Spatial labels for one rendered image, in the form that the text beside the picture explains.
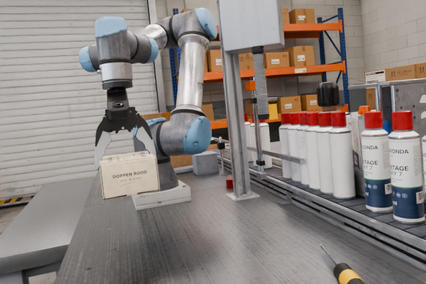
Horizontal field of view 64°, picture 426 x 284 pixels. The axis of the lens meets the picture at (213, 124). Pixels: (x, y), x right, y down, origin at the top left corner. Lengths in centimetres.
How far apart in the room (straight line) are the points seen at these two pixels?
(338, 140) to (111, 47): 57
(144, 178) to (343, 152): 46
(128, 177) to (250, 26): 55
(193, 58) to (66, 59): 432
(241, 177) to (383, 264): 54
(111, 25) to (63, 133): 456
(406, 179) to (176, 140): 63
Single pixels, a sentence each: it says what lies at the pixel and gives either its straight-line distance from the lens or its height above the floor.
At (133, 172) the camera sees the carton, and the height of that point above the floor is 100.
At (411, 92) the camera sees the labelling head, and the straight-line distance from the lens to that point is 84.
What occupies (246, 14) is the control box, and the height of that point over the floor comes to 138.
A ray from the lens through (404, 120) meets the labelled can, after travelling 70.
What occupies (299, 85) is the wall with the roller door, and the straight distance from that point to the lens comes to 635.
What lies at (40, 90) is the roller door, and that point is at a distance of 540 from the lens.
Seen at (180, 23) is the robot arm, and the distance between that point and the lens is 127.
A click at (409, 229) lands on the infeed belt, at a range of 72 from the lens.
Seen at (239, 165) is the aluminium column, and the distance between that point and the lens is 109.
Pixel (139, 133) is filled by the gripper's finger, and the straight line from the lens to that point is 84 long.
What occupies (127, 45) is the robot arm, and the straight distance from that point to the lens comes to 86.
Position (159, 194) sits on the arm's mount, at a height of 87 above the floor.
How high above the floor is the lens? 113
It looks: 3 degrees down
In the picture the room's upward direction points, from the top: 5 degrees counter-clockwise
